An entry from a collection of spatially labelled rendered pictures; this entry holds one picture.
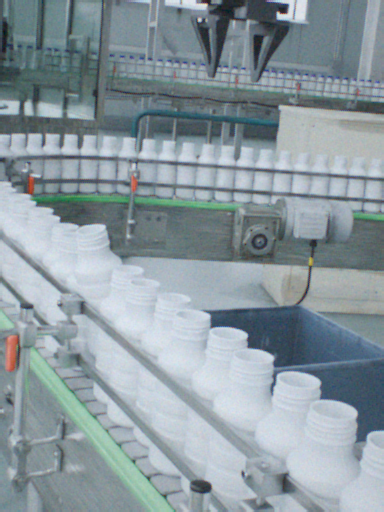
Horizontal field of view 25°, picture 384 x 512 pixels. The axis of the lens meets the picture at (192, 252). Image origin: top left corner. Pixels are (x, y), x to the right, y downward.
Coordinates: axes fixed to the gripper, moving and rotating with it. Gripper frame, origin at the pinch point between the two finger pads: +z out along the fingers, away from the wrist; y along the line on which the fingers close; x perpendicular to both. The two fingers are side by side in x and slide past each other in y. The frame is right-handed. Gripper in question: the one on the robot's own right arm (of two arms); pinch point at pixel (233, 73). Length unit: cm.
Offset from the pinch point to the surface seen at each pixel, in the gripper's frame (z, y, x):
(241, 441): 29, 18, 40
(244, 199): 38, -81, -124
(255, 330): 49, -36, -41
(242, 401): 27.2, 16.4, 36.6
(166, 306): 24.3, 15.4, 18.5
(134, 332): 28.7, 16.6, 13.9
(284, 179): 31, -92, -121
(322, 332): 47, -46, -32
